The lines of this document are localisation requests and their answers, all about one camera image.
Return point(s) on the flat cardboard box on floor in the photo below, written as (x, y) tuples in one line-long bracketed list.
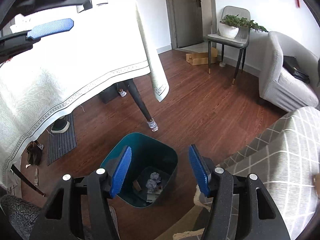
[(201, 58)]

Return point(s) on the black and white shoe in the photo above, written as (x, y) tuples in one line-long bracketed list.
[(61, 125)]

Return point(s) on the light blue paper ball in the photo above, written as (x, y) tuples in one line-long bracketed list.
[(153, 182)]

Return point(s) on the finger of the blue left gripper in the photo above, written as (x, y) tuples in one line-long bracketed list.
[(50, 28)]

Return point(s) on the black handbag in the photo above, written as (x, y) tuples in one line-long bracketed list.
[(290, 63)]

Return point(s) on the grey dining chair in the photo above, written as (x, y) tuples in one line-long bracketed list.
[(236, 37)]

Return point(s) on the potted green plant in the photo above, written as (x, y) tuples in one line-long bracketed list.
[(230, 25)]

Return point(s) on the teal trash bin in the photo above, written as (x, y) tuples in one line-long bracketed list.
[(148, 155)]

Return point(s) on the white patterned tablecloth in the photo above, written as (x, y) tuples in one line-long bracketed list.
[(110, 43)]

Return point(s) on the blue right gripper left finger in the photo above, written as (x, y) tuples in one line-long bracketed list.
[(120, 171)]

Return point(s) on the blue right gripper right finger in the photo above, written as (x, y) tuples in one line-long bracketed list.
[(200, 170)]

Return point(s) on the dark striped floor mat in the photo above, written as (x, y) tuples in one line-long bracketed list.
[(61, 144)]

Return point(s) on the black table leg with sock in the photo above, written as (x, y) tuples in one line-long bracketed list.
[(131, 87)]

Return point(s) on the grey armchair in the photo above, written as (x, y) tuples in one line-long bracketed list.
[(277, 85)]

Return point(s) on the grey checked tablecloth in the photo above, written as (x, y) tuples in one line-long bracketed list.
[(268, 189)]

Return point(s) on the grey door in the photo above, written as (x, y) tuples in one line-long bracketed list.
[(190, 21)]

